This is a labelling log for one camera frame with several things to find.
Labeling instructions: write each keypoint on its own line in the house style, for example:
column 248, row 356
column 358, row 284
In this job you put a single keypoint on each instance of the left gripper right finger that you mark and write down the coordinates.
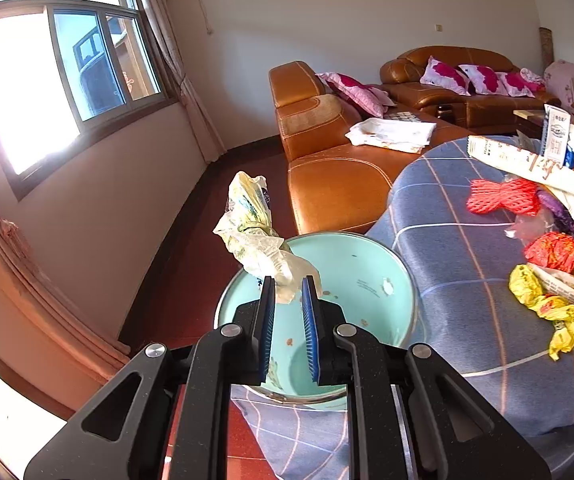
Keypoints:
column 410, row 414

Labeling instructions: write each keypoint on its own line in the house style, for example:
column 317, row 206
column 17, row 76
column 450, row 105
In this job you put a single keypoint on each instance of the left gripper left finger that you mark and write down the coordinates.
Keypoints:
column 165, row 413

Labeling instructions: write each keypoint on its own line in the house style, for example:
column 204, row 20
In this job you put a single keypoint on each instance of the white printed plastic bag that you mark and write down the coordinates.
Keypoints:
column 246, row 228

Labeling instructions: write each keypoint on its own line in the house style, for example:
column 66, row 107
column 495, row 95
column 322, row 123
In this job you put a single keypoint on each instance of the light green trash bin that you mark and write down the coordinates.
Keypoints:
column 375, row 291

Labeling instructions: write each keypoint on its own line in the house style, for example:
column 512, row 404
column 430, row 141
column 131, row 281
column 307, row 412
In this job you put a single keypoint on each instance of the orange gold long box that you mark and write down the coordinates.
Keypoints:
column 523, row 163

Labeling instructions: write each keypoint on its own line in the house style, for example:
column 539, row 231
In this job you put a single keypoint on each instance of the tall white milk carton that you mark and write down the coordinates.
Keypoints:
column 555, row 134

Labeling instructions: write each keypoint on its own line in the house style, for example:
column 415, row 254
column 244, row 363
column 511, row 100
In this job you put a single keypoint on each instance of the white red plastic bag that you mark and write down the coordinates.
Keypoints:
column 526, row 228

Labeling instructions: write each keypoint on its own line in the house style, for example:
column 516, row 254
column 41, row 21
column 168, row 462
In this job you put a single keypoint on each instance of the wooden coffee table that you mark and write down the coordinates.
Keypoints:
column 530, row 122

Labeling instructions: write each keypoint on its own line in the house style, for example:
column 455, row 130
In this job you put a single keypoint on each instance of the pink cloth covered chair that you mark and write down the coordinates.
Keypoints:
column 559, row 81

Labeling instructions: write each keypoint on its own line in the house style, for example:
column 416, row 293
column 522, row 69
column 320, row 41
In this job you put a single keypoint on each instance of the pink folded blanket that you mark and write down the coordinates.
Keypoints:
column 533, row 81

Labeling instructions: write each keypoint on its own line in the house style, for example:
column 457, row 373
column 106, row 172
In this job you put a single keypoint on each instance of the pink floral pillow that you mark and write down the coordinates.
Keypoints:
column 442, row 75
column 484, row 79
column 516, row 85

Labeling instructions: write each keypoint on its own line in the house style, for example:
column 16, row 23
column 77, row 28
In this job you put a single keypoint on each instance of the yellow plastic bag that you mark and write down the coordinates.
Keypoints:
column 527, row 289

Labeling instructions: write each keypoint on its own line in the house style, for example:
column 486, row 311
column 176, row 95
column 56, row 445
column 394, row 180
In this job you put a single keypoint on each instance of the blue plaid tablecloth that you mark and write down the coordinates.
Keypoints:
column 460, row 264

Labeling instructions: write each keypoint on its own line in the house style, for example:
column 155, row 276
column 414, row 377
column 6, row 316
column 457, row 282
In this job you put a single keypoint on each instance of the tall patterned floor vase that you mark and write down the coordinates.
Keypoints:
column 547, row 46

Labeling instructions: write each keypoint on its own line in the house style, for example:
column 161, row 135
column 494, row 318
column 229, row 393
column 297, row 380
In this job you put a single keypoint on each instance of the pink curtain near left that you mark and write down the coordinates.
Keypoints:
column 51, row 312

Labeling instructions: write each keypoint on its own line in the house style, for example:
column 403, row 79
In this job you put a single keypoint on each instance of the white folded cloth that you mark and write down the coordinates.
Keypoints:
column 394, row 135

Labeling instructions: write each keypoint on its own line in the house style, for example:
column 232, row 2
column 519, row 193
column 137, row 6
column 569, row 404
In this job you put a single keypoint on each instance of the checkered cushion on sofa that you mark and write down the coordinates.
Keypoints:
column 403, row 116

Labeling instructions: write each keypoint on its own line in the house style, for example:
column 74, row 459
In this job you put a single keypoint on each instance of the brown leather long sofa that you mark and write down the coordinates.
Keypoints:
column 483, row 113

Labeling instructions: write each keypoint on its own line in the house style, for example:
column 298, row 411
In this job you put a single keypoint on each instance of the pink pillow on chaise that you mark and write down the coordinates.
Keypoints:
column 371, row 100

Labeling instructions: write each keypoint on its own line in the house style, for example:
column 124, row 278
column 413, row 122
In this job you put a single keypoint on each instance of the brown leather chaise sofa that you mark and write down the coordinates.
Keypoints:
column 333, row 185

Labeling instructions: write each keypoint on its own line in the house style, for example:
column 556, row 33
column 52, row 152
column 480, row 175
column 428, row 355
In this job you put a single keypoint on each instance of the beige curtain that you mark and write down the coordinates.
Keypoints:
column 206, row 136

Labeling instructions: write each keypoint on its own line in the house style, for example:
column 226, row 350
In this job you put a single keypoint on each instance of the window with brown frame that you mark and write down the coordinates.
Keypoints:
column 72, row 72

